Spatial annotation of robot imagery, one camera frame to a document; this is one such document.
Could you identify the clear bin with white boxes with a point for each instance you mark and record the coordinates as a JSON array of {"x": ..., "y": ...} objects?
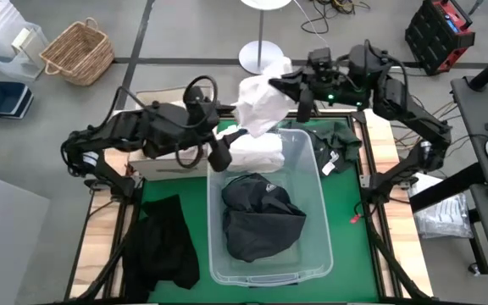
[{"x": 11, "y": 59}]

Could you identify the white round-base floor stand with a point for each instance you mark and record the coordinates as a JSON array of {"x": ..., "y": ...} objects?
[{"x": 261, "y": 57}]

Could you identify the grey flat panel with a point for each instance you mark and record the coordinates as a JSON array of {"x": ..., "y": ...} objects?
[{"x": 2, "y": 241}]

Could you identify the red and black tool box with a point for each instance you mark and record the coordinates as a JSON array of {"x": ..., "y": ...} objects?
[{"x": 434, "y": 38}]

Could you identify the plain black garment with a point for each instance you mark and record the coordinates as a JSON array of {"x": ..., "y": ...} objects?
[{"x": 159, "y": 250}]

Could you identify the dark green garment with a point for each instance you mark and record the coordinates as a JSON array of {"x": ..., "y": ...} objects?
[{"x": 333, "y": 137}]

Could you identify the green table mat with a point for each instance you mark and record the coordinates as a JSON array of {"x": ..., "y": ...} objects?
[{"x": 345, "y": 254}]

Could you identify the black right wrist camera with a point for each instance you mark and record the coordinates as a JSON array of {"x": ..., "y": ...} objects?
[{"x": 320, "y": 58}]

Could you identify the woven wicker basket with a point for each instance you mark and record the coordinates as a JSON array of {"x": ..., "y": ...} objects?
[{"x": 79, "y": 51}]

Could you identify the clear plastic bag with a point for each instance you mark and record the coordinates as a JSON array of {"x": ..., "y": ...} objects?
[{"x": 443, "y": 216}]

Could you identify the white garment with tag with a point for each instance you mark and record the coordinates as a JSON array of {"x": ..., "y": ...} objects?
[{"x": 261, "y": 101}]

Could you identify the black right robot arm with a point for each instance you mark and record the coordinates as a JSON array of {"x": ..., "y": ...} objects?
[{"x": 400, "y": 101}]

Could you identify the black aluminium table frame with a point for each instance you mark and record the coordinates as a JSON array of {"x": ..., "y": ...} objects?
[{"x": 363, "y": 144}]

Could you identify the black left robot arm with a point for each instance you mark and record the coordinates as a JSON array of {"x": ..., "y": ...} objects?
[{"x": 142, "y": 127}]

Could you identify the black garment with white logo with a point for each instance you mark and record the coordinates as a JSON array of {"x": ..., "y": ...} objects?
[{"x": 261, "y": 220}]

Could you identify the dark blue plastic bin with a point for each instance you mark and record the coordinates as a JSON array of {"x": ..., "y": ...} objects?
[{"x": 4, "y": 99}]

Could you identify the white textured garment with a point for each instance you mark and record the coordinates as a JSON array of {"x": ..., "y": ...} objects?
[{"x": 256, "y": 152}]

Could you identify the dark grey side table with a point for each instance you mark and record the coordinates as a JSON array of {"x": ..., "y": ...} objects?
[{"x": 468, "y": 123}]

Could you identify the clear plastic storage bin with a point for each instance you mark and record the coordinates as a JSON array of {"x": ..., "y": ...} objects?
[{"x": 312, "y": 237}]

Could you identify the wooden side board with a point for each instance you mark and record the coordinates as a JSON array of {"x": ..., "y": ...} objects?
[
  {"x": 400, "y": 237},
  {"x": 95, "y": 245}
]

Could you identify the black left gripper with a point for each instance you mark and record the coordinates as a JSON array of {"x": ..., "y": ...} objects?
[{"x": 208, "y": 120}]

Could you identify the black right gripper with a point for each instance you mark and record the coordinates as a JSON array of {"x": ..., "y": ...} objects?
[{"x": 326, "y": 87}]

